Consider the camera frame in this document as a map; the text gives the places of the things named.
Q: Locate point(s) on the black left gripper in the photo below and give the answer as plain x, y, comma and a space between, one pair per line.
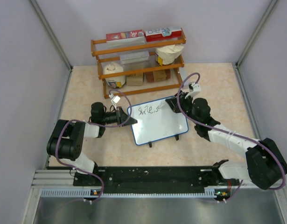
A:
122, 117

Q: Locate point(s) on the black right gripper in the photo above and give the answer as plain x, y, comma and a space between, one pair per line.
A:
173, 103

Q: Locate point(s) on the blue framed whiteboard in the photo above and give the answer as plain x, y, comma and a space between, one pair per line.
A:
154, 124

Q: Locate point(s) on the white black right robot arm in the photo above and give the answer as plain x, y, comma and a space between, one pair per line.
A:
264, 164

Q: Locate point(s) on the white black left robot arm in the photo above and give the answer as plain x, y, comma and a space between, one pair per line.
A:
68, 140

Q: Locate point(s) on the metal whiteboard stand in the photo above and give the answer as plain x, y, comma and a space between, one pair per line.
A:
176, 137

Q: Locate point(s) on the grey block beside rack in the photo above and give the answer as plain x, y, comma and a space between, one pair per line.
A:
184, 75

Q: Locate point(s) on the brown sponge stack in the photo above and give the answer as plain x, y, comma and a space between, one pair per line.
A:
156, 76

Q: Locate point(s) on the beige sponge stack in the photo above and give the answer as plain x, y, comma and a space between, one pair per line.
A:
135, 79

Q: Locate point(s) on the orange wooden shelf rack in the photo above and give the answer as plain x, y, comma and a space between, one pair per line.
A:
151, 65

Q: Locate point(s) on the cream bag upper shelf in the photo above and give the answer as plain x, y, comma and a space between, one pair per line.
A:
167, 54

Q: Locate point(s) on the silver metal box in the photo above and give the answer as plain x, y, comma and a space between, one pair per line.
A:
134, 57

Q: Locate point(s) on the red white wrap box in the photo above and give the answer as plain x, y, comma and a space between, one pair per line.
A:
162, 34

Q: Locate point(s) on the red foil wrap box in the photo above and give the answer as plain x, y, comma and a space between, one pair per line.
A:
125, 38

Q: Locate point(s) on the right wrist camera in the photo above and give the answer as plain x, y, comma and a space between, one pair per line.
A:
194, 89

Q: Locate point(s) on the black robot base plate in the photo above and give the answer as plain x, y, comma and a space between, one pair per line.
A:
149, 180

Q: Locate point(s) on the grey slotted cable duct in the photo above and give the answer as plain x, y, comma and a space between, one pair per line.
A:
89, 193

